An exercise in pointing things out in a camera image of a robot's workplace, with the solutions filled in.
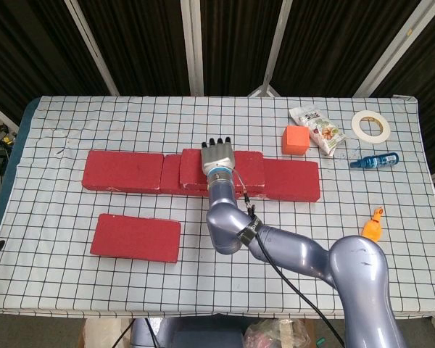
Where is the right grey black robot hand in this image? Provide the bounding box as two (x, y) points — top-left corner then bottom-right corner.
(200, 136), (236, 176)

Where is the red brick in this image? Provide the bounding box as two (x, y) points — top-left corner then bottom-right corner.
(239, 158), (321, 203)
(159, 154), (242, 199)
(89, 212), (182, 264)
(81, 149), (165, 193)
(179, 148), (266, 191)

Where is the orange foam cube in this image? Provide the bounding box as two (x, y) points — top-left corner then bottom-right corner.
(281, 125), (310, 156)

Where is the white printed snack bag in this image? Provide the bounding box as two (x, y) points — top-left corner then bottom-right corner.
(288, 104), (347, 157)

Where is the dark brown curtain backdrop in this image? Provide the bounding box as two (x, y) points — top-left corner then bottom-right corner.
(0, 0), (435, 175)

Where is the white tape roll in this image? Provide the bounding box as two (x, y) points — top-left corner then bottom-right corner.
(350, 110), (392, 145)

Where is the blue spray bottle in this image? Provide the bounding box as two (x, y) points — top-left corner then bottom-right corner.
(349, 152), (399, 170)

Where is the orange rubber chicken toy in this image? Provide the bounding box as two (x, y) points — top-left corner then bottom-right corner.
(361, 206), (385, 243)

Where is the white black grid tablecloth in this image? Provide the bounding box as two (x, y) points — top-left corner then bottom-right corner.
(0, 94), (435, 320)

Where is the blue-grey robot torso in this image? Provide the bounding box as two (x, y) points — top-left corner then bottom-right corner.
(130, 318), (246, 348)

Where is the clear plastic bag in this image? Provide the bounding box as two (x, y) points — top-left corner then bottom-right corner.
(244, 318), (312, 348)

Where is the blue table pad edge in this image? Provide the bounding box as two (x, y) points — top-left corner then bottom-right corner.
(0, 97), (41, 262)

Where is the white plastic sack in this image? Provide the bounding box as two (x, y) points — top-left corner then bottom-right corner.
(83, 318), (131, 348)

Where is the white screen frame post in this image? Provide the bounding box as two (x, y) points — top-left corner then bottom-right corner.
(64, 0), (120, 97)
(246, 0), (294, 98)
(180, 0), (205, 97)
(351, 0), (434, 98)

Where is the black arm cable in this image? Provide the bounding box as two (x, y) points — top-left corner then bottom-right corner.
(231, 170), (346, 348)

